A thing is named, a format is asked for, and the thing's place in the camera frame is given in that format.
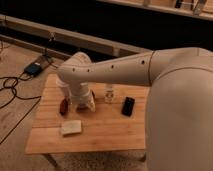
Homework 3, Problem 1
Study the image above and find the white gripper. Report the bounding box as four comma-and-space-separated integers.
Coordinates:
70, 87, 96, 112

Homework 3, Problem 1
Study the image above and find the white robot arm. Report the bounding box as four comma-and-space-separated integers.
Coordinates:
58, 47, 213, 171

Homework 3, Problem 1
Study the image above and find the beige sponge block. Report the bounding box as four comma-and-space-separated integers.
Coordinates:
60, 120, 82, 135

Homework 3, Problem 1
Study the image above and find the black phone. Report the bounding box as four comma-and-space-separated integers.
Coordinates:
121, 97, 135, 117

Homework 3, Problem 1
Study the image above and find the black power adapter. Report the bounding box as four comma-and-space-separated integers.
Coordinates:
24, 62, 42, 77

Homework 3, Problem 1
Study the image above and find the wooden table leg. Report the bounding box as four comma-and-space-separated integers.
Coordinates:
43, 154, 62, 171

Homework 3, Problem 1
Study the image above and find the black cable on floor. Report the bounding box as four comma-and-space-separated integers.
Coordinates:
0, 71, 42, 145

